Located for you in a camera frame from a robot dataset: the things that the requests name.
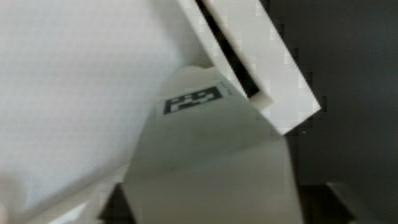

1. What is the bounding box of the white desk top tray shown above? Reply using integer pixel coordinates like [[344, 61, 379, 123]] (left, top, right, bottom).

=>
[[0, 0, 217, 224]]

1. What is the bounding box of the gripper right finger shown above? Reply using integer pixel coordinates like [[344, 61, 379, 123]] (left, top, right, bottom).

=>
[[328, 182, 393, 224]]

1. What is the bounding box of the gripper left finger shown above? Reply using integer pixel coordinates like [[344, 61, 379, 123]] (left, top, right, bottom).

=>
[[98, 185, 138, 224]]

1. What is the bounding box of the white desk leg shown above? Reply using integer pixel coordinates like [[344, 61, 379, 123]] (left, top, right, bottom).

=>
[[123, 67, 305, 224]]

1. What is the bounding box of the white U-shaped fence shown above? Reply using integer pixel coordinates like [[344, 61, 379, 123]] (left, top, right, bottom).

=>
[[203, 0, 321, 134]]

